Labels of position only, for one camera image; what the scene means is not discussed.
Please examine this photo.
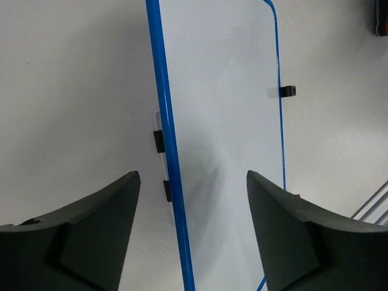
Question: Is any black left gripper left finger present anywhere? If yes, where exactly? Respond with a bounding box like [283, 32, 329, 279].
[1, 171, 141, 290]

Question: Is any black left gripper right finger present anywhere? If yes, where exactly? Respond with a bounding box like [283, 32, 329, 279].
[247, 171, 387, 290]

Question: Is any right whiteboard stand foot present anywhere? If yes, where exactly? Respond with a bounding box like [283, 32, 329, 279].
[267, 85, 296, 98]

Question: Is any red whiteboard eraser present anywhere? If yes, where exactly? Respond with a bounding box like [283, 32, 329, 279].
[375, 0, 388, 37]

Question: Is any blue framed whiteboard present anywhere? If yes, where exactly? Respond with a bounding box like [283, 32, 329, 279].
[146, 1, 286, 290]

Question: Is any aluminium mounting rail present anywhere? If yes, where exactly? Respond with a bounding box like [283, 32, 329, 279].
[352, 182, 388, 227]

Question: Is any white wire whiteboard stand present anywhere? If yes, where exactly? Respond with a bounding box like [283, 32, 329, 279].
[153, 109, 172, 203]

